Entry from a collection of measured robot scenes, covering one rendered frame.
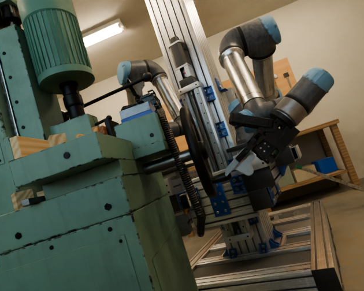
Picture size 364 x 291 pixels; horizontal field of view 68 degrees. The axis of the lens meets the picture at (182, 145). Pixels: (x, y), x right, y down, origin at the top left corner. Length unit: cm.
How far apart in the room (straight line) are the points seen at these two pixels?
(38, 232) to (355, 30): 461
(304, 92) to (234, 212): 84
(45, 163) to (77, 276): 27
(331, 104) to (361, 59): 74
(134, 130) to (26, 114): 35
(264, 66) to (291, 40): 335
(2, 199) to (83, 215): 33
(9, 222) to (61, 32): 58
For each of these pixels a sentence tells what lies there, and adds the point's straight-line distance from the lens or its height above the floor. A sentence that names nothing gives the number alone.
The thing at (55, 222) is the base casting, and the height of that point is 74.
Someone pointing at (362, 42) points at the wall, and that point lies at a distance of 479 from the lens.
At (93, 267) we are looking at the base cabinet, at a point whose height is 62.
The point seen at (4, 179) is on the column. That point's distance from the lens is 95.
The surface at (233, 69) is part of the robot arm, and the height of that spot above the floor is 105.
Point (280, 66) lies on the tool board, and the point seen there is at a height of 185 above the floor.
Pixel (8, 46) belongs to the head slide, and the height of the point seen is 132.
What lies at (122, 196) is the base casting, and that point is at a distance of 65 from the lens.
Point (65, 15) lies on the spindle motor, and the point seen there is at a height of 136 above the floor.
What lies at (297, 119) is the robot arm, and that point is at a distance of 74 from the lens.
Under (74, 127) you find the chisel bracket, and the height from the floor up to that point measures 100.
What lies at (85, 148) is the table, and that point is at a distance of 61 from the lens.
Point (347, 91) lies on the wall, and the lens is 452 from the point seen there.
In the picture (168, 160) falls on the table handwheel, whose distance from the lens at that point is 82.
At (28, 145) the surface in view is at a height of 93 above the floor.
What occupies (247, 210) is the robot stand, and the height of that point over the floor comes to 50.
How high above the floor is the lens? 75
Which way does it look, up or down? 7 degrees up
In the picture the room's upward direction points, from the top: 18 degrees counter-clockwise
